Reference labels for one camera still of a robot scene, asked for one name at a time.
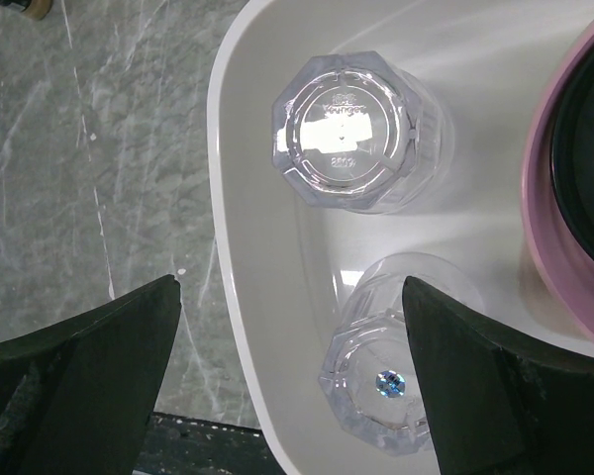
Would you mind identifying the yellow label sauce bottle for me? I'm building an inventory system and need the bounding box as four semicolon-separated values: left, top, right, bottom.
0;0;53;21

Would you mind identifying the black plate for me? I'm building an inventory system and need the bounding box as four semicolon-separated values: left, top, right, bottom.
550;44;594;261

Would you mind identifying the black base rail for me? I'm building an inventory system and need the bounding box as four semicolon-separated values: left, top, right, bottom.
134;412;284;475

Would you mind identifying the pink plate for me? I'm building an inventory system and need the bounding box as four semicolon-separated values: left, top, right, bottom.
521;20;594;343

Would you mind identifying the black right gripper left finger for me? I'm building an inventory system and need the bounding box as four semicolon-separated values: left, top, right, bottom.
0;275;180;474

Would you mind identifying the clear drinking glass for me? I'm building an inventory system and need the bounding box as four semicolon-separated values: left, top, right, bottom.
271;51;455;215

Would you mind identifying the clear faceted glass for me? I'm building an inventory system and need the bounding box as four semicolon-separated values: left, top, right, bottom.
319;252;483;456

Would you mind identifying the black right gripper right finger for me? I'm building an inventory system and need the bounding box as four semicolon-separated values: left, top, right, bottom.
402;276;594;474

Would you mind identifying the white plastic tray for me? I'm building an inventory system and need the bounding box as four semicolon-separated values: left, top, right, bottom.
207;1;594;474

